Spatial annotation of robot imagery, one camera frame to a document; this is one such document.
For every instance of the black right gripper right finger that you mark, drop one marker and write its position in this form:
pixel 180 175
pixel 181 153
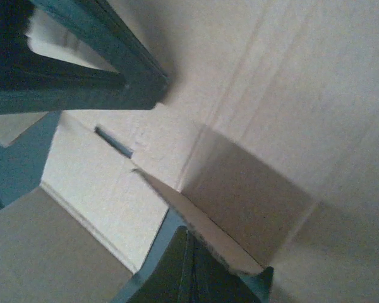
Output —
pixel 179 268

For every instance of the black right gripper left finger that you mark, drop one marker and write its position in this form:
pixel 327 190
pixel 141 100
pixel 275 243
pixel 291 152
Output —
pixel 33 83

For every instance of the brown cardboard box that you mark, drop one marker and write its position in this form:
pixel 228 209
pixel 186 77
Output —
pixel 265 144

